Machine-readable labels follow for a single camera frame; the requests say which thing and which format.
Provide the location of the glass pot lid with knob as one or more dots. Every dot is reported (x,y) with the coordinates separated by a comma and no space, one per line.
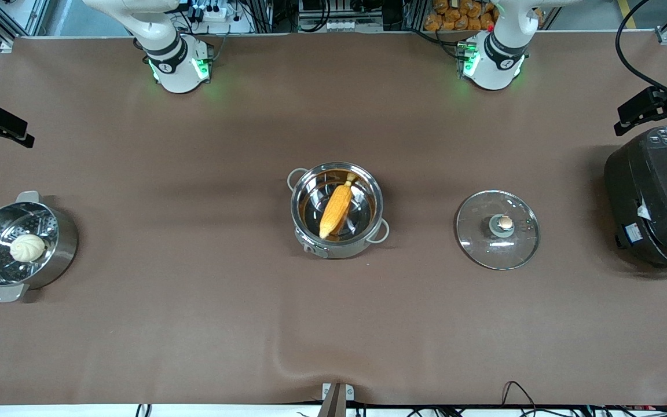
(498,246)

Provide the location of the yellow corn cob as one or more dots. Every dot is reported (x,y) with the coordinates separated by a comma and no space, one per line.
(336,208)

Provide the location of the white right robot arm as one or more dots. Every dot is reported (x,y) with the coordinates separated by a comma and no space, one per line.
(174,63)

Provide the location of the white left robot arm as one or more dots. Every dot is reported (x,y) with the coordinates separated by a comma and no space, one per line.
(498,63)

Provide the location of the steel steamer pot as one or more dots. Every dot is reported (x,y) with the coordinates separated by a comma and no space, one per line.
(61,255)

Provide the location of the black rice cooker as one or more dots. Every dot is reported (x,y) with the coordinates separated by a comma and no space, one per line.
(663,197)

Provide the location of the white steamed bun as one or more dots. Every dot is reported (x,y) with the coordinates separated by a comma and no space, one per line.
(26,248)

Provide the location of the bag of orange breads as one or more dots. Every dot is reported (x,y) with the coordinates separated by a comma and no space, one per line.
(455,17)

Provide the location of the white power strip with plugs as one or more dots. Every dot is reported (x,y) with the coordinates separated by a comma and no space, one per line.
(215,13)

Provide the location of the silver bracket with post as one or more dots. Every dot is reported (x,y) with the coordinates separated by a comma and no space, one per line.
(338,399)

